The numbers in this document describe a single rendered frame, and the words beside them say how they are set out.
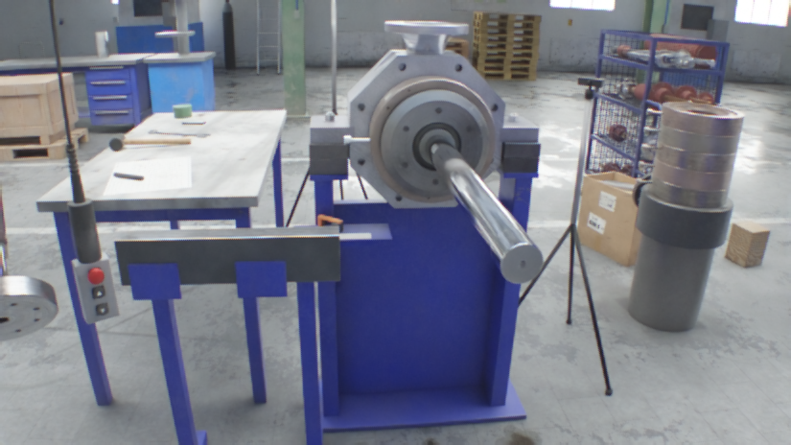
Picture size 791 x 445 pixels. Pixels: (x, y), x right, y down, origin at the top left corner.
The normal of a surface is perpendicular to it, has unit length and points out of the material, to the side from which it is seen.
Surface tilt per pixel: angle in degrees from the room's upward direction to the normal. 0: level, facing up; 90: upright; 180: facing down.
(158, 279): 90
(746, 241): 90
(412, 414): 0
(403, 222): 90
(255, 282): 90
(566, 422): 0
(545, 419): 0
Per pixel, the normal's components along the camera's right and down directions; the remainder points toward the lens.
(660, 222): -0.85, 0.18
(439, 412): 0.02, -0.93
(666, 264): -0.59, 0.29
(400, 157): 0.11, 0.37
